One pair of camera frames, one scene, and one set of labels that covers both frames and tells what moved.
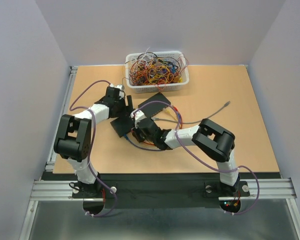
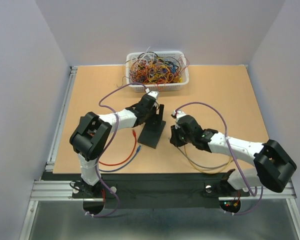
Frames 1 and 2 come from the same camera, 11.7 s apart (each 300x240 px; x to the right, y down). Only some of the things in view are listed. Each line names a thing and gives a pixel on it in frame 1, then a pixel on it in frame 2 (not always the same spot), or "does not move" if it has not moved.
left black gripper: [127, 110] -> [161, 111]
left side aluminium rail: [52, 158] does not move
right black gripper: [135, 133] -> [174, 138]
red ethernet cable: [176, 109] -> [134, 133]
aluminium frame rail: [253, 189] does not move
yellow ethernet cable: [168, 110] -> [202, 171]
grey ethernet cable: [226, 104] -> [202, 166]
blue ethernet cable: [126, 137] -> [138, 149]
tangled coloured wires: [146, 69] does not move
